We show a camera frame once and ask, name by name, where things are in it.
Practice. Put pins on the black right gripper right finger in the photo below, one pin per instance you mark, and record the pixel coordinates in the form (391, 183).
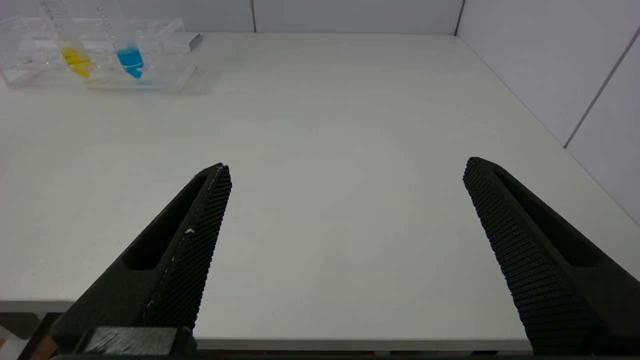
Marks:
(550, 280)

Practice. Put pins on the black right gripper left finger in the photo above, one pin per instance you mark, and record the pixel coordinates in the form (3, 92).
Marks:
(150, 290)

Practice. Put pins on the clear acrylic test tube rack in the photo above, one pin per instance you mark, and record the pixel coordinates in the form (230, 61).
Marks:
(165, 65)

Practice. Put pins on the test tube with blue pigment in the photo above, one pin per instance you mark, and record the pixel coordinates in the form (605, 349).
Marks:
(131, 59)

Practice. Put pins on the test tube with yellow pigment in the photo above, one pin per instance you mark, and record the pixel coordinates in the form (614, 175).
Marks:
(76, 60)

